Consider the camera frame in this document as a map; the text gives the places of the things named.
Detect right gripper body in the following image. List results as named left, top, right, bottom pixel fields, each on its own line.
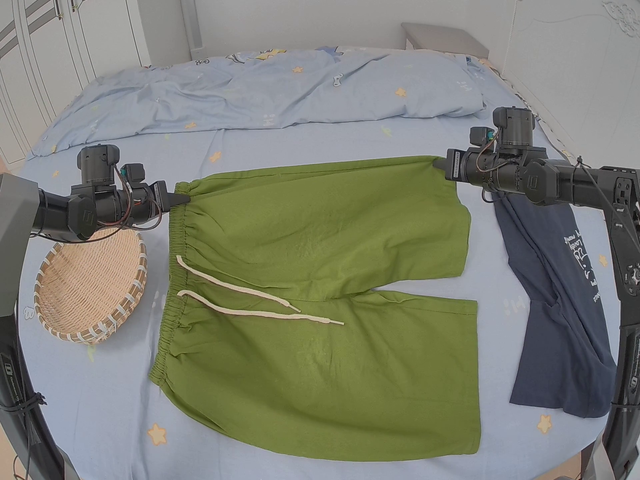
left=446, top=149, right=501, bottom=189

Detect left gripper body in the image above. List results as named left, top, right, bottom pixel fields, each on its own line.
left=120, top=180, right=171, bottom=224

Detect green shorts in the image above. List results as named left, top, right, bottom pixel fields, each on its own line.
left=148, top=155, right=482, bottom=456

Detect round woven basket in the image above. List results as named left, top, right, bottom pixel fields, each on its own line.
left=34, top=228, right=148, bottom=345

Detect bed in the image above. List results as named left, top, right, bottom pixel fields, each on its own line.
left=0, top=0, right=640, bottom=480

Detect grey bedside table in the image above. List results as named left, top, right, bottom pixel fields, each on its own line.
left=400, top=22, right=490, bottom=63

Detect dark blue T-shirt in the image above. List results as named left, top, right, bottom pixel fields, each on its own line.
left=492, top=188, right=617, bottom=420

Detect white wardrobe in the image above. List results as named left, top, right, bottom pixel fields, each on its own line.
left=0, top=0, right=152, bottom=171

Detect pale blue quilt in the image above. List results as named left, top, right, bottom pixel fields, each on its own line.
left=27, top=45, right=493, bottom=161

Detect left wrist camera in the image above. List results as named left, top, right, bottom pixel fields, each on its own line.
left=119, top=163, right=148, bottom=191

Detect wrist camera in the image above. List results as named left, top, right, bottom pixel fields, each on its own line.
left=469, top=126, right=497, bottom=153
left=119, top=163, right=148, bottom=191

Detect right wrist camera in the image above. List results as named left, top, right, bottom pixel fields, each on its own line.
left=469, top=126, right=497, bottom=153

